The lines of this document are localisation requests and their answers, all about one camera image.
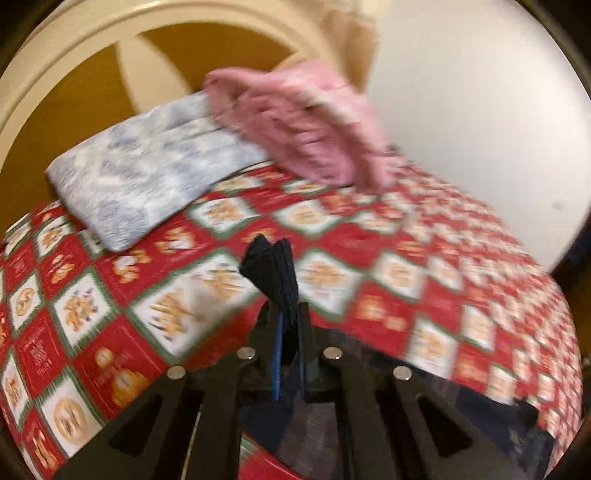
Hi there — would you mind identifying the navy blue garment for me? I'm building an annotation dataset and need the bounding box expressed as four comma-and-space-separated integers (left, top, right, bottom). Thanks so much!
238, 234, 555, 480

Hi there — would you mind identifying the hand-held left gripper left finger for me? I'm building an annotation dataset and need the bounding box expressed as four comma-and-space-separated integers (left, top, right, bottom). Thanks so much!
55, 304, 284, 480

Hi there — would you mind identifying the pink patterned quilt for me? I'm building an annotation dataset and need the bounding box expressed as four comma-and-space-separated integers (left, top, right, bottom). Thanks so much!
203, 59, 398, 190

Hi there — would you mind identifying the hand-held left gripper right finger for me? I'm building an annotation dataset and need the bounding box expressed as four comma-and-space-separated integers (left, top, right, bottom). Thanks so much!
297, 301, 522, 480

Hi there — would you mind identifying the red checked printed blanket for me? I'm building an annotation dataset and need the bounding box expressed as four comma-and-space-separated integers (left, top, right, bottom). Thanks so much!
0, 154, 583, 480

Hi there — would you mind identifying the blue grey patterned pillow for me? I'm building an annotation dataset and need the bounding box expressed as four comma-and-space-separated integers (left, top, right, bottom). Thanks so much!
45, 90, 273, 252

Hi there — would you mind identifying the cream bed headboard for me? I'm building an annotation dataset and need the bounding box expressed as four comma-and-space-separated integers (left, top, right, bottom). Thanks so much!
0, 0, 342, 222

